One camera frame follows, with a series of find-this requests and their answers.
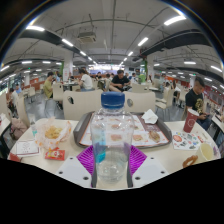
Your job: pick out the person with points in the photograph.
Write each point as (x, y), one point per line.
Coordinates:
(195, 100)
(120, 81)
(86, 81)
(14, 98)
(48, 87)

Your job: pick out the red and white packet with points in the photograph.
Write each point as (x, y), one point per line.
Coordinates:
(55, 154)

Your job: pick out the clear blue-capped water bottle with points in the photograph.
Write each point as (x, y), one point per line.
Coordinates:
(111, 140)

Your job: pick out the far beige chairs group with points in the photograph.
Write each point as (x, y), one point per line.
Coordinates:
(58, 91)

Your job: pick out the printed paper tray liner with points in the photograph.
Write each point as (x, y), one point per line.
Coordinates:
(146, 135)

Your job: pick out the colourful sticker sheet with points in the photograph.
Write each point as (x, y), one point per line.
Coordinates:
(186, 140)

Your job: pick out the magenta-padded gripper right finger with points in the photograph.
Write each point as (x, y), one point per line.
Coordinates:
(148, 170)

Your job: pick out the white napkin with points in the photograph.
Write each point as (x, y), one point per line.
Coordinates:
(149, 116)

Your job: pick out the ceiling air conditioner unit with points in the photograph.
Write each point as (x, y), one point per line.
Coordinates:
(86, 37)

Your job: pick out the dark food tray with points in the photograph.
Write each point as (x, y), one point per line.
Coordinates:
(165, 131)

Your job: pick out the white printed card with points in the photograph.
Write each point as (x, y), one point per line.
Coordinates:
(27, 148)

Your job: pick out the red paper cup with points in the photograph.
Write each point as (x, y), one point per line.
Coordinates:
(190, 121)

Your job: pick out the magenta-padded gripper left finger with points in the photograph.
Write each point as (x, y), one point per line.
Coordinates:
(75, 170)

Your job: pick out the ceiling lights group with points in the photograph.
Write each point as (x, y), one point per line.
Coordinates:
(174, 20)

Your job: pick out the white side table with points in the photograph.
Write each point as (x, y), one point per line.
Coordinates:
(3, 130)
(218, 125)

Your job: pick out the brown fried food piece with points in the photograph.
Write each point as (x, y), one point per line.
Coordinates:
(154, 136)

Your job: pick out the red wallet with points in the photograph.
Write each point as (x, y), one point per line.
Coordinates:
(14, 157)

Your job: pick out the pink backpack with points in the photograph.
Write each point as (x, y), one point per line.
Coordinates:
(18, 128)

